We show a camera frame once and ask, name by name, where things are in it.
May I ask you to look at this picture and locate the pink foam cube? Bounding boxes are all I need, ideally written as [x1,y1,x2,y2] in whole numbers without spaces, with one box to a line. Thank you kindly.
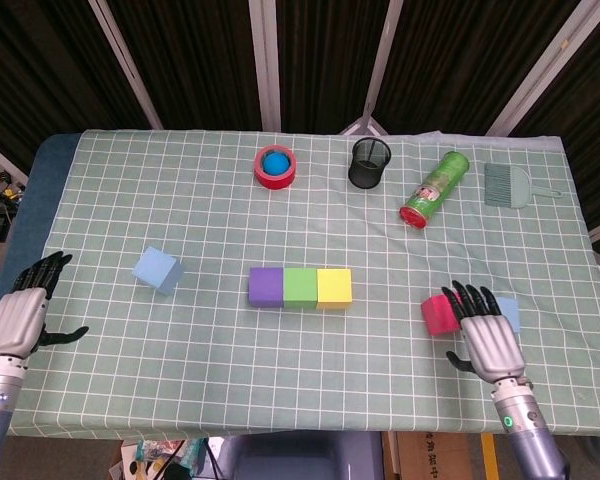
[420,293,464,337]

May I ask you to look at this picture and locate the red tape roll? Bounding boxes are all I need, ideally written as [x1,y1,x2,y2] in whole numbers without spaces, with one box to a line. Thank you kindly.
[252,145,299,191]

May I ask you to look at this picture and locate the green checkered tablecloth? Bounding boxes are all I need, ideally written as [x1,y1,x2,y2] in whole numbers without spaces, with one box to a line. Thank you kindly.
[7,128,600,444]

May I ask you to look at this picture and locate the green foam cube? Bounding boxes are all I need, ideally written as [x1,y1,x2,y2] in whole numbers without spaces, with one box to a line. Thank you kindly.
[283,267,320,309]

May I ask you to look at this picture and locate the purple foam cube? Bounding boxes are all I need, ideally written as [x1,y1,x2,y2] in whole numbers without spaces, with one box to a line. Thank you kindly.
[248,266,286,309]

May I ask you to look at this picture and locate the green chips can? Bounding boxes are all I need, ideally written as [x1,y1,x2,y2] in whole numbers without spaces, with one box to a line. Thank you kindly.
[398,151,471,231]

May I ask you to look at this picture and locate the blue ball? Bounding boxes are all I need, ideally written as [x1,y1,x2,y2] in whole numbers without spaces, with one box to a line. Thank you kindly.
[261,152,289,177]

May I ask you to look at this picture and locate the brown cardboard box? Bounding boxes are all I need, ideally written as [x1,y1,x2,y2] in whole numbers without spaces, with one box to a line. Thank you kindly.
[384,430,486,480]

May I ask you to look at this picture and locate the yellow foam cube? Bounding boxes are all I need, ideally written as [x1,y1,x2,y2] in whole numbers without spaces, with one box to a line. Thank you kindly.
[315,268,354,311]

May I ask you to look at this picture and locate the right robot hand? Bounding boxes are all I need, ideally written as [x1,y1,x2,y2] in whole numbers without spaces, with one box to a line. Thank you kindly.
[440,279,526,385]

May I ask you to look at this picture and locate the light blue foam cube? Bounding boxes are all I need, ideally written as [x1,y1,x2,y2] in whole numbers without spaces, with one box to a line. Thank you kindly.
[494,296,522,335]
[131,246,186,297]

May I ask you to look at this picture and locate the black mesh pen holder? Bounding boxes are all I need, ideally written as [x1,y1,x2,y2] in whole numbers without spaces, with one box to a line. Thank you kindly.
[348,137,393,190]

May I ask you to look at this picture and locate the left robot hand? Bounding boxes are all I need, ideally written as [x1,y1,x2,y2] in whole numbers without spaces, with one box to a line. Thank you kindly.
[0,251,90,359]

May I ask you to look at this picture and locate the tangled black cables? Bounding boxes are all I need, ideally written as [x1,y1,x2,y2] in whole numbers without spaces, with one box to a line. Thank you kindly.
[0,172,26,211]

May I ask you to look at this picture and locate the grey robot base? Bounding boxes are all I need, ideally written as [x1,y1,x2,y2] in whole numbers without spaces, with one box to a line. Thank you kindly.
[219,432,386,480]

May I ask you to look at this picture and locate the colourful printed bag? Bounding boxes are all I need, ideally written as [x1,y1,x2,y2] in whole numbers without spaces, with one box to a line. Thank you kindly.
[109,438,211,480]

